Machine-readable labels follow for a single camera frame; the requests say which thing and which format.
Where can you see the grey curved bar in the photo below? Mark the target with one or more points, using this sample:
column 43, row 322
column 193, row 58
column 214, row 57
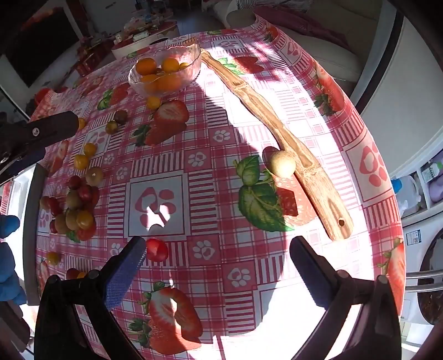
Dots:
column 33, row 225

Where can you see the purple container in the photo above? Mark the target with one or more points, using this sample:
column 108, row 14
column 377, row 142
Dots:
column 436, row 192

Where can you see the white bottle with green label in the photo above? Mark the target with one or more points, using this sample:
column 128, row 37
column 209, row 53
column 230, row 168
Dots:
column 432, row 171

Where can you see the green-brown cherry tomato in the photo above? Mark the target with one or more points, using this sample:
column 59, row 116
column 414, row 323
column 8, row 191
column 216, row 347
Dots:
column 111, row 127

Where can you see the pink blanket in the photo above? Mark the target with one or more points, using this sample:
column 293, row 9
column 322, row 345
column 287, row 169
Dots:
column 304, row 24

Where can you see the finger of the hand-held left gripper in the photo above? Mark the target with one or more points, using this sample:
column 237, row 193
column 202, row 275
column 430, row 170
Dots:
column 20, row 164
column 48, row 128

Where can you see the beige sofa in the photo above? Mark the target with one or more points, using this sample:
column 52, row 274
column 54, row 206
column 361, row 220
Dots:
column 332, row 52

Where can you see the orange cherry tomato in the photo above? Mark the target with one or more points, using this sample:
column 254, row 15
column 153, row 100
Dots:
column 170, row 64
column 153, row 102
column 81, row 123
column 146, row 65
column 148, row 80
column 168, row 83

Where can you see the white jug with blue cap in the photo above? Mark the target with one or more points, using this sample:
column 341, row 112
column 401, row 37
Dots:
column 408, row 195

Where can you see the clear glass bowl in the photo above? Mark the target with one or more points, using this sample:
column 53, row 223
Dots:
column 166, row 74

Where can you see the pale green cherry tomato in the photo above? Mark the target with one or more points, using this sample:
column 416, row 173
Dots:
column 94, row 176

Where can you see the person's left hand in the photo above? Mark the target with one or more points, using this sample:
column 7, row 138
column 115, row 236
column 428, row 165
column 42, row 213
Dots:
column 8, row 266

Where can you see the pale yellow cherry tomato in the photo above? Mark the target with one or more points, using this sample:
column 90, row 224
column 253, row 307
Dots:
column 282, row 163

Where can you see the yellow-brown cherry tomato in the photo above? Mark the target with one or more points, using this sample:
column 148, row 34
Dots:
column 53, row 258

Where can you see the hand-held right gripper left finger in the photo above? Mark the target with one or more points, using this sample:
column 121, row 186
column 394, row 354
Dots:
column 123, row 277

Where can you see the white washing machine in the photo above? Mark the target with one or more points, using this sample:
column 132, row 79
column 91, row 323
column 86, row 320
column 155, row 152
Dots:
column 427, row 277

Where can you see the pile of mixed cherry tomatoes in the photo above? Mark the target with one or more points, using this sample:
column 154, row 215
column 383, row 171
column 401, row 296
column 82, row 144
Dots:
column 74, row 211

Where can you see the dark red cherry tomato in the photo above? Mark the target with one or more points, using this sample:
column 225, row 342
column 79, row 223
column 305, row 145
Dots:
column 72, row 273

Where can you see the dark purple cherry tomato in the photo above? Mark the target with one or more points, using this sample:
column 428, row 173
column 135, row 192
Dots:
column 121, row 116

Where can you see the long wooden bamboo-shaped tray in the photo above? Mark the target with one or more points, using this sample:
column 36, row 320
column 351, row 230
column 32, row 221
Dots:
column 277, row 131

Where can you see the chrome metal rail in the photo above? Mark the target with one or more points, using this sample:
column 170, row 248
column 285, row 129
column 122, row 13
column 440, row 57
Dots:
column 424, row 275

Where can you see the black television screen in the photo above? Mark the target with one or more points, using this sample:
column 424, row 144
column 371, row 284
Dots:
column 45, row 38

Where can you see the white and red coffee table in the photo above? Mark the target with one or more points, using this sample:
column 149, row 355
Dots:
column 145, row 39

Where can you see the strawberry print tablecloth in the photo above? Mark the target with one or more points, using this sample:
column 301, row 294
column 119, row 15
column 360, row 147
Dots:
column 214, row 194

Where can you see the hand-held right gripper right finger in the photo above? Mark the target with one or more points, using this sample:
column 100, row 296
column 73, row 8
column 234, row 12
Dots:
column 309, row 273

